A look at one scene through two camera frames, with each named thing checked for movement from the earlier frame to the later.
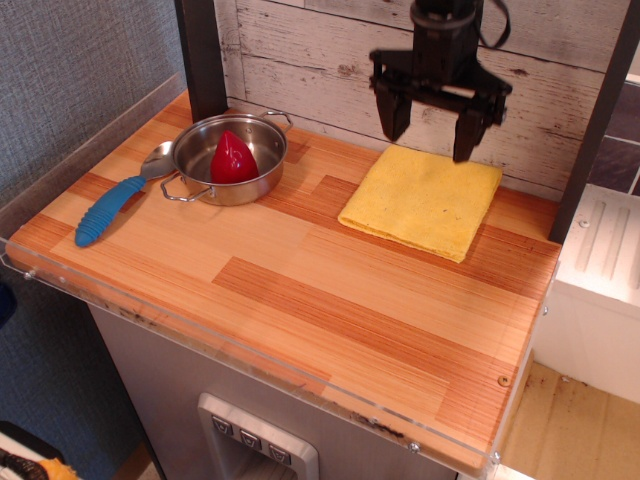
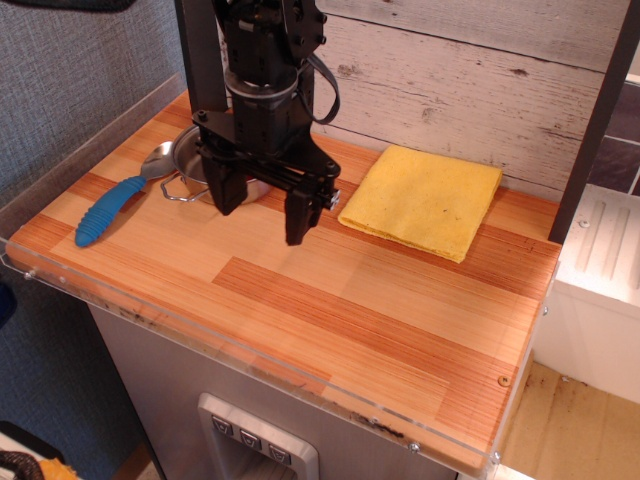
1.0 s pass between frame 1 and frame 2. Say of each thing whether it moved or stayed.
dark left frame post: stayed
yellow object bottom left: stayed
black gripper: moved
